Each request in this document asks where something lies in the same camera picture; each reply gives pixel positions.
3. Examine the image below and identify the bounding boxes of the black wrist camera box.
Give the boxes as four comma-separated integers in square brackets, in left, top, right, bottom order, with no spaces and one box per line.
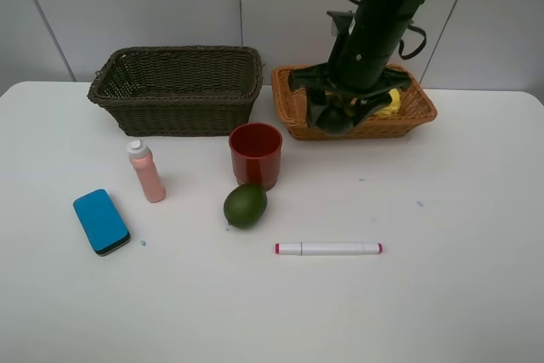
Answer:
[326,10,354,37]

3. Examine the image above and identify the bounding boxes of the green lime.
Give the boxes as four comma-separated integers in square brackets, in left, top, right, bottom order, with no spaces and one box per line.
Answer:
[223,184,268,229]

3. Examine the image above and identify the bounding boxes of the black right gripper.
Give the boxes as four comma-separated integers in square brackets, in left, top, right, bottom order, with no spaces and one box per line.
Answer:
[288,0,412,133]

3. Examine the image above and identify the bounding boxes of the orange wicker basket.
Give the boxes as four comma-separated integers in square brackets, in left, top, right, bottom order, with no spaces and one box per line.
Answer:
[271,65,438,140]

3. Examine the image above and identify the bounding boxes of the pink bottle white cap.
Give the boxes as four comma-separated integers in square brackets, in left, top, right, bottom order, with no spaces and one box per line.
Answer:
[127,139,166,203]

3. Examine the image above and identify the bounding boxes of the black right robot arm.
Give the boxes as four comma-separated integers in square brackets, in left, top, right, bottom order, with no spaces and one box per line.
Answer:
[289,0,426,135]

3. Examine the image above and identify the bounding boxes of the dark brown wicker basket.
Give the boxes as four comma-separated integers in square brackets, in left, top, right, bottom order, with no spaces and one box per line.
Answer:
[88,46,263,137]

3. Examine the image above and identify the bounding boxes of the blue whiteboard eraser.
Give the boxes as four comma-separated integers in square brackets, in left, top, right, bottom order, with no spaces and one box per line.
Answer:
[73,189,131,256]

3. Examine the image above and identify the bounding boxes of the white marker pink caps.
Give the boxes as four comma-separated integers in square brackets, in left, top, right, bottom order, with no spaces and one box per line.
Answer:
[275,241,383,256]

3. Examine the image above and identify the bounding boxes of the dark mangosteen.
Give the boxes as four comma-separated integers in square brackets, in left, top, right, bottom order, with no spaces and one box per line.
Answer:
[316,97,354,134]

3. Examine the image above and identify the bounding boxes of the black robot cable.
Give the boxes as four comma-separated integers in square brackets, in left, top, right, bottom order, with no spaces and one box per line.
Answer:
[398,25,428,60]

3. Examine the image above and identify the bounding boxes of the yellow lemon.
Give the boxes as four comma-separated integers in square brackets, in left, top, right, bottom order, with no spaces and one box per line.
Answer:
[374,88,401,118]

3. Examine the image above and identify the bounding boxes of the red plastic cup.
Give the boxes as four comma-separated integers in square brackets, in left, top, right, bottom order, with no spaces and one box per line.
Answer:
[229,122,283,190]

